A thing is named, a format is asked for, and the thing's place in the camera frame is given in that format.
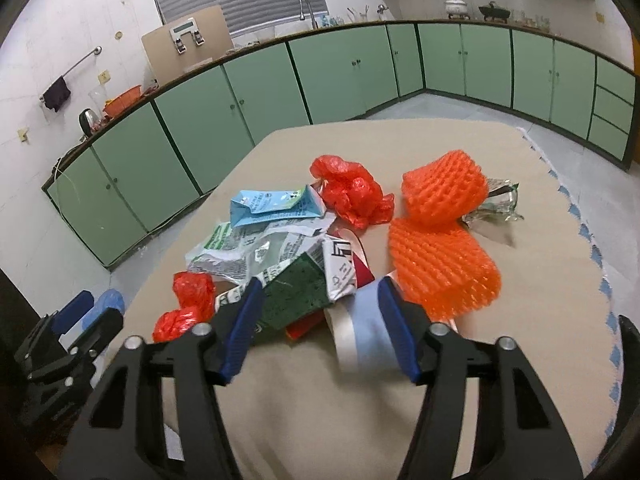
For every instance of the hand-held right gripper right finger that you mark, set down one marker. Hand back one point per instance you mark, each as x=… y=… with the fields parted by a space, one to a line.
x=395 y=330

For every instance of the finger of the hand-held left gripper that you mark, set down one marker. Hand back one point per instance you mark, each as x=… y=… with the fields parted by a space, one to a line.
x=102 y=327
x=76 y=306

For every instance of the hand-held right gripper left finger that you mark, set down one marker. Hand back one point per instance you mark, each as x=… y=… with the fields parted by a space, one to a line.
x=245 y=325

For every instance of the blue milk carton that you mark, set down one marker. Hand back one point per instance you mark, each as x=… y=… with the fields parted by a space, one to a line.
x=270 y=205

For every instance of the large red plastic bag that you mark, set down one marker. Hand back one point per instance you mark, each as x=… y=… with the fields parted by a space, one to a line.
x=350 y=190

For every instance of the dark green scouring pad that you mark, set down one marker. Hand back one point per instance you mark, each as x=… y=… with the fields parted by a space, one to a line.
x=295 y=290

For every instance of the small red plastic bag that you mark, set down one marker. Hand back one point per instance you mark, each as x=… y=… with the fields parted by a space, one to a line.
x=190 y=290

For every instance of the dark red packet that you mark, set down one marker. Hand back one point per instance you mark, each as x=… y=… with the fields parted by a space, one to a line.
x=363 y=272

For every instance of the white green plastic wrapper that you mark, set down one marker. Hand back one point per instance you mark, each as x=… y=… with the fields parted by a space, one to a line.
x=225 y=250

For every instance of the orange foam fruit net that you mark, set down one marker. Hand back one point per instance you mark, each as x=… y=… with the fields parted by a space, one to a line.
x=440 y=185
x=440 y=265

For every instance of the white carton with black print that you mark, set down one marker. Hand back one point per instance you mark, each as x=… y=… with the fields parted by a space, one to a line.
x=340 y=265

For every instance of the silver foil wrapper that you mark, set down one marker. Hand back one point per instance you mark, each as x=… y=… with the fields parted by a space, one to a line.
x=500 y=202

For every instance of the steel electric kettle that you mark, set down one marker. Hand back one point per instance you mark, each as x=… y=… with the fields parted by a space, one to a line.
x=88 y=122

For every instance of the green lower kitchen cabinets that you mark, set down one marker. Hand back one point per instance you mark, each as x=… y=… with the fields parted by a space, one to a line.
x=200 y=125

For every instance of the orange plastic basin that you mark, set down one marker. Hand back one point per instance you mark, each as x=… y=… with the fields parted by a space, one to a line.
x=122 y=102

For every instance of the black cloth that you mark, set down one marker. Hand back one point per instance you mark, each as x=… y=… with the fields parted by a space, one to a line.
x=56 y=94

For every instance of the metal towel bar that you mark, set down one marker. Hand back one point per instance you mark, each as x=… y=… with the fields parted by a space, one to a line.
x=80 y=62

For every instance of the metal kitchen faucet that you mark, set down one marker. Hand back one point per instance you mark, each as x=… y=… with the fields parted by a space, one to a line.
x=306 y=7

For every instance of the white cooking pot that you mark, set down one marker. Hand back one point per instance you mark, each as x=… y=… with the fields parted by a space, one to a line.
x=457 y=6

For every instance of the black wok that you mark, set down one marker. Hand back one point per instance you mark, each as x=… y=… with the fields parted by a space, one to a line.
x=494 y=11

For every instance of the yellowed wall socket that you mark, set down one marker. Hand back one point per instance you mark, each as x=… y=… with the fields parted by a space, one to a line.
x=104 y=77

